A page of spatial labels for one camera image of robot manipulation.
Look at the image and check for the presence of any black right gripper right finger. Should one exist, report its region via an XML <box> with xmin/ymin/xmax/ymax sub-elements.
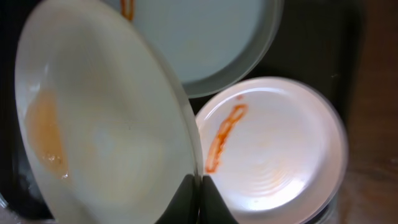
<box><xmin>199</xmin><ymin>175</ymin><xmax>238</xmax><ymax>224</ymax></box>

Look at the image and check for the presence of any pale green plate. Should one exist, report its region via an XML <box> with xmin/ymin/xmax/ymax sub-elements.
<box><xmin>104</xmin><ymin>0</ymin><xmax>284</xmax><ymax>98</ymax></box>

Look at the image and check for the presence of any pinkish white plate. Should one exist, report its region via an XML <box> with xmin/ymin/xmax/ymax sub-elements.
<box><xmin>196</xmin><ymin>77</ymin><xmax>348</xmax><ymax>223</ymax></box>

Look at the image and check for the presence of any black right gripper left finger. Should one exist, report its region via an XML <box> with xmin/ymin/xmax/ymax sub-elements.
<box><xmin>155</xmin><ymin>174</ymin><xmax>199</xmax><ymax>224</ymax></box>

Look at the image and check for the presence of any cream white plate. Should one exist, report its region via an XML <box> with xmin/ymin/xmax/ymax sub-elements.
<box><xmin>15</xmin><ymin>1</ymin><xmax>201</xmax><ymax>223</ymax></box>

